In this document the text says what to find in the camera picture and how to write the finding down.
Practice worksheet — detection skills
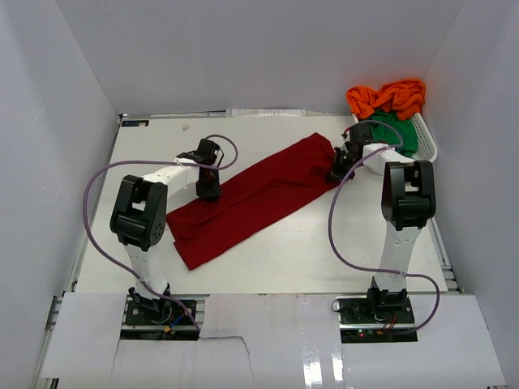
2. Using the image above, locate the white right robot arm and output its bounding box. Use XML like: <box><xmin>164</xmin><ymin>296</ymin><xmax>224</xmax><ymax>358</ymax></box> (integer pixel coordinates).
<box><xmin>325</xmin><ymin>136</ymin><xmax>440</xmax><ymax>323</ymax></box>

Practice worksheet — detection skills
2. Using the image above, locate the orange t shirt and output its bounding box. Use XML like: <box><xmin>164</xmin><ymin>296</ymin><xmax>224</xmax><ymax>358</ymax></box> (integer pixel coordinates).
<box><xmin>345</xmin><ymin>79</ymin><xmax>427</xmax><ymax>121</ymax></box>

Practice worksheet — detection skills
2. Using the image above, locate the black table label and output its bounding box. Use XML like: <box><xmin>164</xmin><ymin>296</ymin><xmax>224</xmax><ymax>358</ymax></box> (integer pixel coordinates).
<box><xmin>121</xmin><ymin>120</ymin><xmax>149</xmax><ymax>127</ymax></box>

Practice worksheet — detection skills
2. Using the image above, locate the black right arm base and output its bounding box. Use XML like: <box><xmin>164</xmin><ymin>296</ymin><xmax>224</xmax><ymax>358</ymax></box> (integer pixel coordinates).
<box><xmin>331</xmin><ymin>297</ymin><xmax>418</xmax><ymax>344</ymax></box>

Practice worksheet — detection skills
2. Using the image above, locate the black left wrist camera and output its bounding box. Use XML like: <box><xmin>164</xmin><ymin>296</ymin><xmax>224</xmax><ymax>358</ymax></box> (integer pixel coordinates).
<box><xmin>177</xmin><ymin>139</ymin><xmax>221</xmax><ymax>166</ymax></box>

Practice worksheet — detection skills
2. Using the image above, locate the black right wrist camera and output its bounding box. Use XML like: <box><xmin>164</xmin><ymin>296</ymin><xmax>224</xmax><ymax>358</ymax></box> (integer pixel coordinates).
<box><xmin>342</xmin><ymin>122</ymin><xmax>373</xmax><ymax>145</ymax></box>

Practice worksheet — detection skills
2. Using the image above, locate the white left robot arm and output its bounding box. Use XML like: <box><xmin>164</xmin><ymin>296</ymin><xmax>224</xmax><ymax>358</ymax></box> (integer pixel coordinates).
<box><xmin>109</xmin><ymin>158</ymin><xmax>221</xmax><ymax>323</ymax></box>

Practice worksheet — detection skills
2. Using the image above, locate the white perforated plastic basket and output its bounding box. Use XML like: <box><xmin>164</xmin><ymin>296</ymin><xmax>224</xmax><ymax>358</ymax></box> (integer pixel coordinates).
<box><xmin>354</xmin><ymin>113</ymin><xmax>437</xmax><ymax>165</ymax></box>

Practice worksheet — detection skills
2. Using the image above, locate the red t shirt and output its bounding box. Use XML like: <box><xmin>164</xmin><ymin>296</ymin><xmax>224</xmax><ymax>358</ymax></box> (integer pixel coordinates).
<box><xmin>166</xmin><ymin>133</ymin><xmax>337</xmax><ymax>270</ymax></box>

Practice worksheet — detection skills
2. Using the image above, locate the green t shirt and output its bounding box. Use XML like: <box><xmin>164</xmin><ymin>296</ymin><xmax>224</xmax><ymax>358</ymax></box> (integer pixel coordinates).
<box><xmin>367</xmin><ymin>110</ymin><xmax>418</xmax><ymax>157</ymax></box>

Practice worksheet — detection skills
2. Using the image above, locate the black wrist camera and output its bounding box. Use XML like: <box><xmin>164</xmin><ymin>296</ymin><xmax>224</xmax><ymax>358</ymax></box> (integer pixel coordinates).
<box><xmin>177</xmin><ymin>139</ymin><xmax>221</xmax><ymax>166</ymax></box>
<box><xmin>342</xmin><ymin>122</ymin><xmax>373</xmax><ymax>145</ymax></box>

